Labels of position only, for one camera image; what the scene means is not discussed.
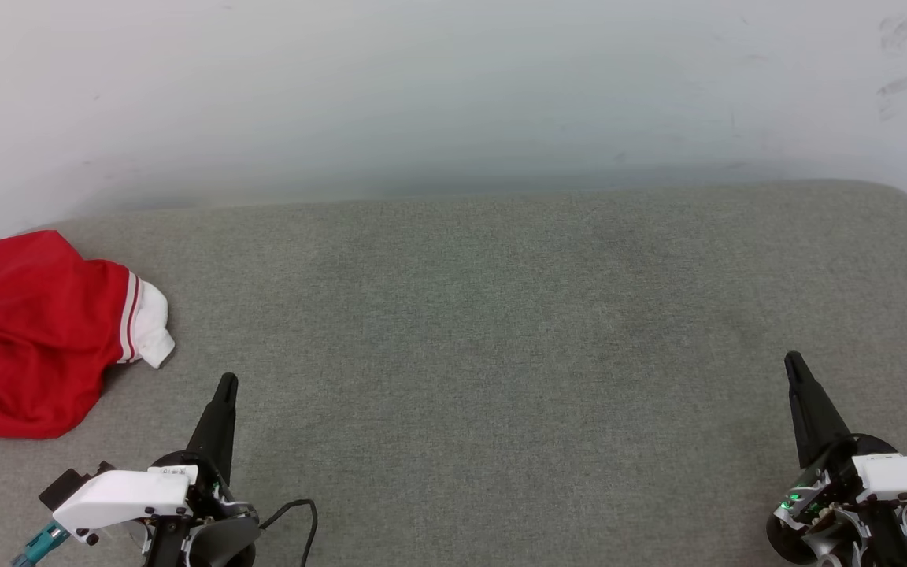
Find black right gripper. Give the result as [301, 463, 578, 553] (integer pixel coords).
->
[766, 351, 907, 567]

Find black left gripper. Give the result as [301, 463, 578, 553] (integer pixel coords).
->
[143, 372, 262, 567]

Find red basketball jersey white sleeves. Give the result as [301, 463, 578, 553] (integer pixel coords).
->
[0, 230, 176, 439]

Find grey fabric sofa seat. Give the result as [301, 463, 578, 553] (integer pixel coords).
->
[0, 180, 907, 567]

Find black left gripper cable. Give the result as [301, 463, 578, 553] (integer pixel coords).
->
[260, 498, 319, 567]

